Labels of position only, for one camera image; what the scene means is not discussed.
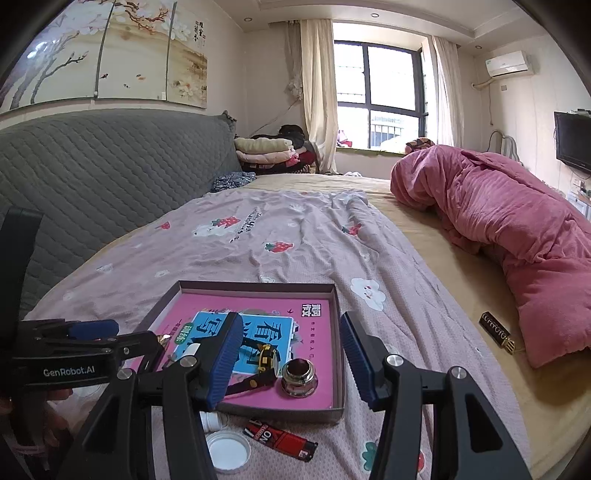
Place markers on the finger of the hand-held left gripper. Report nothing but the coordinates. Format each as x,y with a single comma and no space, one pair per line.
138,348
94,328

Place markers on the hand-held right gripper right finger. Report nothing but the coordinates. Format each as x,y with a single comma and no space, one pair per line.
360,364

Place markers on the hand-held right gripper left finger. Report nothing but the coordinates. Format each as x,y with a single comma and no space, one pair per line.
221,360

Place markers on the shallow grey cardboard box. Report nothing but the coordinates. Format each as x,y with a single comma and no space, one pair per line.
340,350

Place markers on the small gold metal object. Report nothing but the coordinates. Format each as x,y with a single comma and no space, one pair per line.
162,340

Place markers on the yellow and black small object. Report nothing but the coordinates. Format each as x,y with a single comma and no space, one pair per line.
265,359

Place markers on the round metal pipe fitting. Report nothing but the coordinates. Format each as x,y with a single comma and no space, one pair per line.
300,381

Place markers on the person's left hand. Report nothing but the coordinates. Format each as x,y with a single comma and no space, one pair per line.
46,415

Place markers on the pink and blue book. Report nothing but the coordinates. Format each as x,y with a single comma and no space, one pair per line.
314,369

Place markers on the small white bottle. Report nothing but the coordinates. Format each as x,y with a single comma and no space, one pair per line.
214,421

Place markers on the white round lid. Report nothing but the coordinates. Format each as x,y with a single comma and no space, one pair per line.
227,451

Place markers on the red and black packet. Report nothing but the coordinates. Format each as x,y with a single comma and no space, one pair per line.
277,441

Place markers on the beige bed sheet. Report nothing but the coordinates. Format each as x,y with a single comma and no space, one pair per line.
438,258

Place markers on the black and gold case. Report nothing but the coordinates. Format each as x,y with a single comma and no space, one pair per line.
496,332

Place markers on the printed strawberry blanket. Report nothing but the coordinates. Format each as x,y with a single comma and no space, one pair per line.
277,221

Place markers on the grey quilted headboard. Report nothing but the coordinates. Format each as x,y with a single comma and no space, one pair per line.
115,175

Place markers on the dark patterned cloth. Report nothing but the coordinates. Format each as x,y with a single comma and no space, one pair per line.
233,181

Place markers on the pink quilt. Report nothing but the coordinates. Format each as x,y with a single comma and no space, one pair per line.
508,221

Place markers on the pink folded blanket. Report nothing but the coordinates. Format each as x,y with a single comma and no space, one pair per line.
263,158

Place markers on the red garment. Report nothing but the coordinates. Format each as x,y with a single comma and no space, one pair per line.
302,164

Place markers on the cream folded blanket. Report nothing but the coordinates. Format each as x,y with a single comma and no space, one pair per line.
261,145

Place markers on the black garment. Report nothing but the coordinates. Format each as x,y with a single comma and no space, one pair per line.
291,134

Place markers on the black framed window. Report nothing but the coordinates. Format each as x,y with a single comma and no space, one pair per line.
367,108

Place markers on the white metal rack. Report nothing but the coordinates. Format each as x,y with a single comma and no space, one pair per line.
505,143

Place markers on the cream curtain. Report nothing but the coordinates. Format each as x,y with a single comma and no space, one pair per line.
448,92
316,92

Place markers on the black flat television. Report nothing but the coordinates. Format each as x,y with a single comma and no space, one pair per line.
575,141

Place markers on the white air conditioner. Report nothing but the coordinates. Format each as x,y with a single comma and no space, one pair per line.
508,63

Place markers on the flowering branch wall painting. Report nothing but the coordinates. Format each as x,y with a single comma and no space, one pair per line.
115,50

